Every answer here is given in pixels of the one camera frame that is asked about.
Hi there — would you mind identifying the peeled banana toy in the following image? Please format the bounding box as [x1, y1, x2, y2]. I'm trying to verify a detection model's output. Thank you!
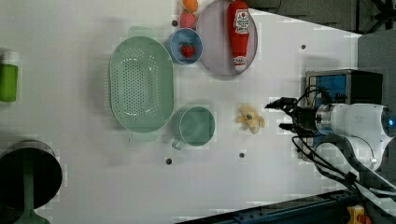
[236, 105, 265, 134]

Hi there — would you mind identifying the green ladle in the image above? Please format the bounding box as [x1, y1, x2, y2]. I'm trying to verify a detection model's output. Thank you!
[14, 150, 50, 224]

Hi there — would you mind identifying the red strawberry toy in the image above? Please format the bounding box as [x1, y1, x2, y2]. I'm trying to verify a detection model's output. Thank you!
[180, 45, 195, 58]

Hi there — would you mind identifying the red ketchup bottle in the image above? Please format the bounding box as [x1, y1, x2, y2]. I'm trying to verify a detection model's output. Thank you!
[227, 0, 250, 72]

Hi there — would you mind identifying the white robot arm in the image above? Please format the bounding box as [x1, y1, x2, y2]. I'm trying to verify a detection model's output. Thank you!
[267, 97, 395, 217]

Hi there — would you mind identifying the green oval colander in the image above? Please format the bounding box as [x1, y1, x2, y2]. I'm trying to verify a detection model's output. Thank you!
[108, 26, 174, 143]

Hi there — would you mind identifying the yellow clamp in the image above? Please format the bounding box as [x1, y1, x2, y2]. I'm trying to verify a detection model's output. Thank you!
[347, 205, 373, 224]

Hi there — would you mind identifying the black pot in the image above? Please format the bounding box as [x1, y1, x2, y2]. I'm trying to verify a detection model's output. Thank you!
[0, 140, 63, 211]

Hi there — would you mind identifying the blue bowl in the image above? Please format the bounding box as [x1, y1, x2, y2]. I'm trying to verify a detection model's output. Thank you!
[168, 28, 203, 65]

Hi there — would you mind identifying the orange toy fruit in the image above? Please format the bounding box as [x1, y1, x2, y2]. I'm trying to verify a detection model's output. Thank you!
[182, 0, 198, 13]

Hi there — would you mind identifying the pink round plate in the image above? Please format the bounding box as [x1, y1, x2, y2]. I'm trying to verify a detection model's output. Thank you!
[196, 0, 259, 76]

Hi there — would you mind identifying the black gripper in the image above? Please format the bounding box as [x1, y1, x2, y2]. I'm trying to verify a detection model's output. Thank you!
[265, 97, 317, 134]

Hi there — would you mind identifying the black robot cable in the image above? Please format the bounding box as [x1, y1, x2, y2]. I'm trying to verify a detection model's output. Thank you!
[291, 134, 396, 200]

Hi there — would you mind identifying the green bottle white cap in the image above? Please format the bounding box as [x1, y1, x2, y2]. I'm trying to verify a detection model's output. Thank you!
[0, 51, 20, 103]

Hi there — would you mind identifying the green mug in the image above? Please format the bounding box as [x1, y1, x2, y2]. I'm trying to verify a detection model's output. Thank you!
[172, 106, 216, 150]

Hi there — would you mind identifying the blue metal frame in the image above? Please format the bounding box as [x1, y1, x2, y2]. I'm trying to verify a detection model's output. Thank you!
[177, 190, 358, 224]

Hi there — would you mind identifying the pink toy fruit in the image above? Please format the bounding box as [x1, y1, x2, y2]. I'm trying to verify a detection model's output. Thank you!
[180, 11, 197, 29]

